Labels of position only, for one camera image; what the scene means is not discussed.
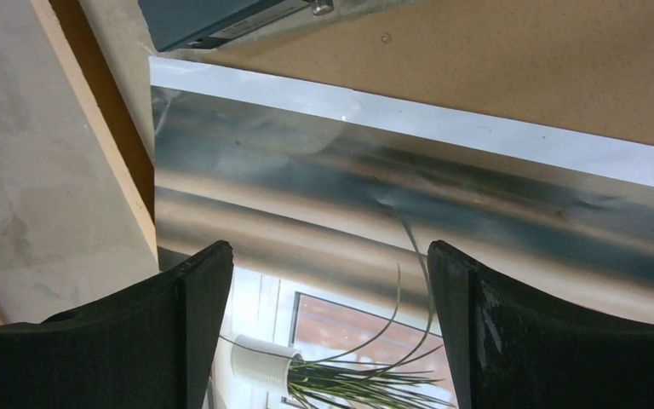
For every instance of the dark flat equipment case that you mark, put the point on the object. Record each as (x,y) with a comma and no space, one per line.
(208,24)

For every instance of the brown cardboard backing board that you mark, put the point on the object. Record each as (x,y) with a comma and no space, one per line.
(579,65)

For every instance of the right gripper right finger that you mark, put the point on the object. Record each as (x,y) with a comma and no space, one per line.
(510,345)

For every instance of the brown wooden picture frame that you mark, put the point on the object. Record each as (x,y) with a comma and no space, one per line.
(101,113)

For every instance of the glossy plant photo print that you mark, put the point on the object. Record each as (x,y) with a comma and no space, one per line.
(330,199)

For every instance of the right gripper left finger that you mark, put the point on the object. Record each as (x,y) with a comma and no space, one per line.
(150,345)

